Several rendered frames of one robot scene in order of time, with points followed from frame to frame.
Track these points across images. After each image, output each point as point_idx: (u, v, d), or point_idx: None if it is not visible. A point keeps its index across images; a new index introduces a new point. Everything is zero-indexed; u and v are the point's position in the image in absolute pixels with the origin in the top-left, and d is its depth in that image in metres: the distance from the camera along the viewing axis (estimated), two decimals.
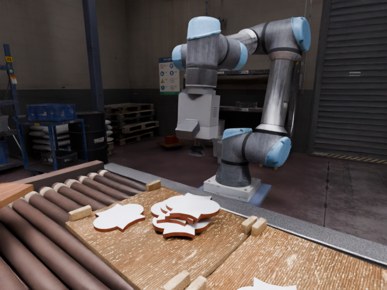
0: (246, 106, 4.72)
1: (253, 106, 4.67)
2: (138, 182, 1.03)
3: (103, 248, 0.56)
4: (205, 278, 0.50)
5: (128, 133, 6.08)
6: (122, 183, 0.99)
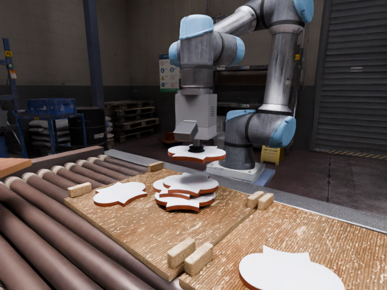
0: (247, 103, 4.70)
1: (253, 102, 4.64)
2: (139, 166, 1.01)
3: (104, 220, 0.54)
4: None
5: (128, 130, 6.05)
6: (122, 166, 0.96)
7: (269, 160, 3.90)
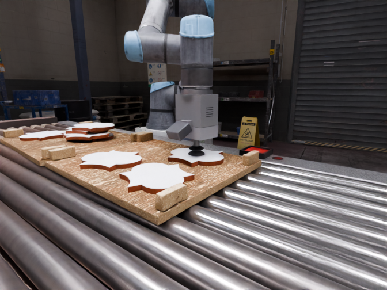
0: (228, 96, 4.91)
1: (234, 96, 4.86)
2: None
3: (19, 145, 0.76)
4: None
5: (117, 123, 6.27)
6: None
7: None
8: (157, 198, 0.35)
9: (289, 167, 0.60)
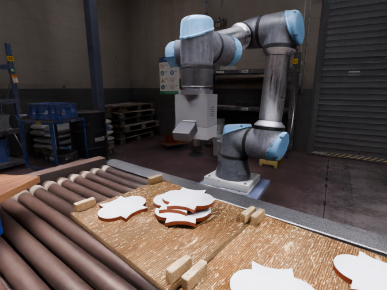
0: (246, 106, 4.75)
1: (253, 106, 4.69)
2: (140, 176, 1.06)
3: (108, 236, 0.59)
4: None
5: (128, 132, 6.10)
6: (124, 178, 1.01)
7: (268, 163, 3.95)
8: None
9: None
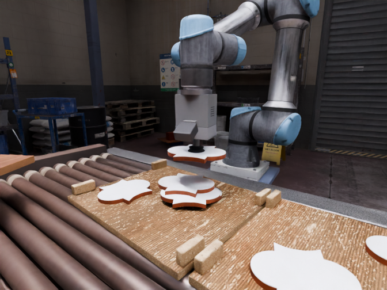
0: (248, 102, 4.69)
1: (254, 102, 4.63)
2: (142, 163, 1.00)
3: (109, 218, 0.53)
4: None
5: (128, 129, 6.04)
6: (126, 164, 0.95)
7: (270, 159, 3.89)
8: None
9: None
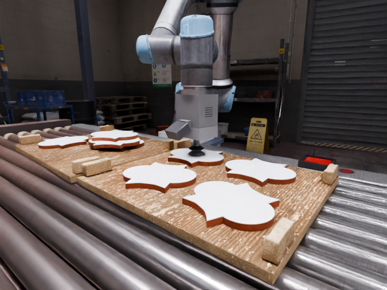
0: (235, 96, 4.81)
1: (241, 96, 4.76)
2: None
3: (40, 155, 0.65)
4: None
5: (121, 124, 6.17)
6: (82, 132, 1.07)
7: (254, 151, 4.01)
8: (268, 245, 0.25)
9: (374, 184, 0.49)
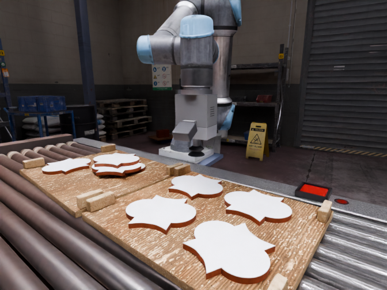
0: (235, 100, 4.83)
1: (241, 100, 4.78)
2: (100, 149, 1.14)
3: (44, 182, 0.67)
4: None
5: (121, 128, 6.19)
6: (84, 149, 1.09)
7: (254, 155, 4.03)
8: None
9: (367, 220, 0.51)
